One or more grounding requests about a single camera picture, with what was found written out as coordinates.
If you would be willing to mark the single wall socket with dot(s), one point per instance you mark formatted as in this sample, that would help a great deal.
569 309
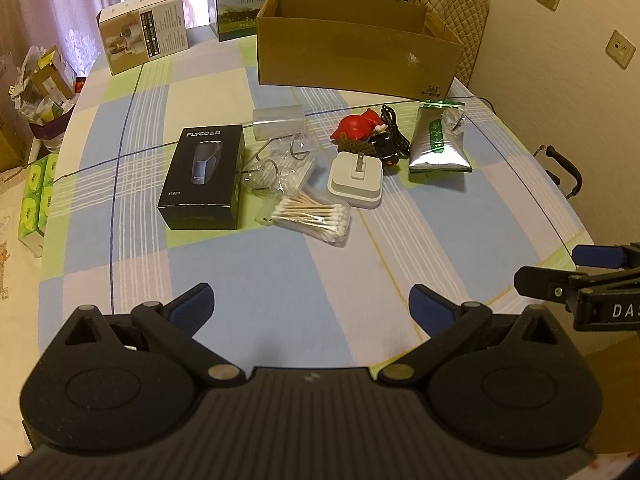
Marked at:
620 49

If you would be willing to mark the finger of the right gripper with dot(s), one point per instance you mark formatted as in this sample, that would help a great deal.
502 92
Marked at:
607 257
558 286

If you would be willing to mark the black handle object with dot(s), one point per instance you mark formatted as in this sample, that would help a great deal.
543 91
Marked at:
560 170

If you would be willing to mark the quilted beige chair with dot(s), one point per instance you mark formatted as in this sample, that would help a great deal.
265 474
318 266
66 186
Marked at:
467 19

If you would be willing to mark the white charger adapter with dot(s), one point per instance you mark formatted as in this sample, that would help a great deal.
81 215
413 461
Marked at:
356 178

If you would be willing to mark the black shaver box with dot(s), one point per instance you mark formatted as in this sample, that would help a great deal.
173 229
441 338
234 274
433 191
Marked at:
202 188

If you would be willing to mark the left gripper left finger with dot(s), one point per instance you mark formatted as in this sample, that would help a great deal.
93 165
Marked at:
170 328

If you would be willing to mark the cotton swabs bag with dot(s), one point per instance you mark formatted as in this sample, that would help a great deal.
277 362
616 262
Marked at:
309 213

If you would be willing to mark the green tissue pack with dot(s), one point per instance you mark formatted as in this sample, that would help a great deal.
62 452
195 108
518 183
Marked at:
36 202

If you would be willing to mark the red doraemon toy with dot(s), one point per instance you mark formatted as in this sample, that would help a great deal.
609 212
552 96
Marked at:
359 127

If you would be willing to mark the brown cardboard boxes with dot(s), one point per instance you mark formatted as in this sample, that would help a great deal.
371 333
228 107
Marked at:
16 137

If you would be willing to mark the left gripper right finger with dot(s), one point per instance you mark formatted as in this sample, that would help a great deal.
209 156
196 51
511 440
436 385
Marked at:
450 326

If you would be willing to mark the silver green tea bag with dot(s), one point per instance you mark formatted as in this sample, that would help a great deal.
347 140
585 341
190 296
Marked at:
437 141

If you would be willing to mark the clear plastic cup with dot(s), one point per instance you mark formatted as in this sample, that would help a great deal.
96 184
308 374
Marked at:
278 121

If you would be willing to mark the clear plastic bag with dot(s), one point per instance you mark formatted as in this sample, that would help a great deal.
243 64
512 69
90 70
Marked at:
282 166

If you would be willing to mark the brown cardboard box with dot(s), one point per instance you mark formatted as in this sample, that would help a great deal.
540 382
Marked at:
386 47

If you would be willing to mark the white beige product box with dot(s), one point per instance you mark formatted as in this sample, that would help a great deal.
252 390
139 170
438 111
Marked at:
135 32

